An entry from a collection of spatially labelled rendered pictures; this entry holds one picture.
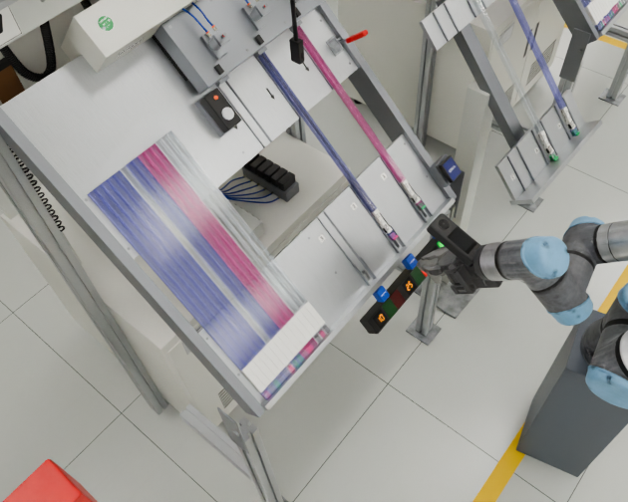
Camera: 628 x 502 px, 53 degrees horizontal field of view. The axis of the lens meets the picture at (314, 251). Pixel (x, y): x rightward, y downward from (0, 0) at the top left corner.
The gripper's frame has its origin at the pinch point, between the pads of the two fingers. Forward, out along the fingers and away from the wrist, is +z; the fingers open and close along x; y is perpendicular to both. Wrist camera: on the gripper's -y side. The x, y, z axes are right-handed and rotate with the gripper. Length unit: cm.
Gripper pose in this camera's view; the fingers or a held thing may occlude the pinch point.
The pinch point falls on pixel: (420, 260)
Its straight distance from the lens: 141.4
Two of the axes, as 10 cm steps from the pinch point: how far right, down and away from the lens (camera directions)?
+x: 6.4, -6.4, 4.3
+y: 5.9, 7.6, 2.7
